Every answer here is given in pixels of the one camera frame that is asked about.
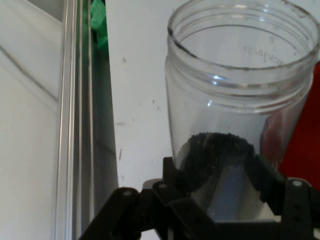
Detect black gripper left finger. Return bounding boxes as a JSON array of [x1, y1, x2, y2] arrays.
[[79, 156, 216, 240]]

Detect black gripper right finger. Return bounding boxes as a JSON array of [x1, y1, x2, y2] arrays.
[[245, 152, 320, 240]]

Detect clear plastic jar black seeds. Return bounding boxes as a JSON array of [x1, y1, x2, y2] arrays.
[[164, 0, 320, 224]]

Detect red and black bowl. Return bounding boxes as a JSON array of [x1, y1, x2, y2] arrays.
[[279, 58, 320, 181]]

